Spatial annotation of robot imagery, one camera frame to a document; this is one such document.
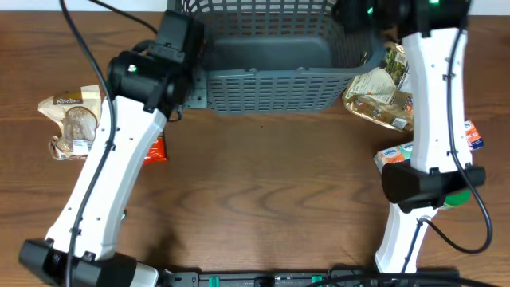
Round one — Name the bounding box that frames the orange spaghetti packet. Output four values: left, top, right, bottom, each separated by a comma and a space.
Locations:
143, 135, 167, 166

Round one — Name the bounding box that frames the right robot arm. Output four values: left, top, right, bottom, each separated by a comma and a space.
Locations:
332, 0, 493, 274

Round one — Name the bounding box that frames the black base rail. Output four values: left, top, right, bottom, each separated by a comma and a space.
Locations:
156, 269, 460, 287

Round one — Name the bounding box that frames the gold foil snack bag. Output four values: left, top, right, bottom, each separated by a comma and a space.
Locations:
342, 42, 414, 133

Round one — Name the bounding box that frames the Kleenex tissue multipack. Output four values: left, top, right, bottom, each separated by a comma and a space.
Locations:
374, 120, 485, 172

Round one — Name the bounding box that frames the green lid jar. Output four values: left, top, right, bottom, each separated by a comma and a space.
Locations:
441, 190, 472, 210

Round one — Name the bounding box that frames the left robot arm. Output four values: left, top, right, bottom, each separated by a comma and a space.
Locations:
18, 10, 205, 287

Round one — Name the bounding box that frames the grey plastic basket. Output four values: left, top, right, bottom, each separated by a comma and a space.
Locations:
167, 0, 386, 115

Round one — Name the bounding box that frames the white brown nuts bag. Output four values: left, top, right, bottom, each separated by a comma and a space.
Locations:
38, 85, 102, 160

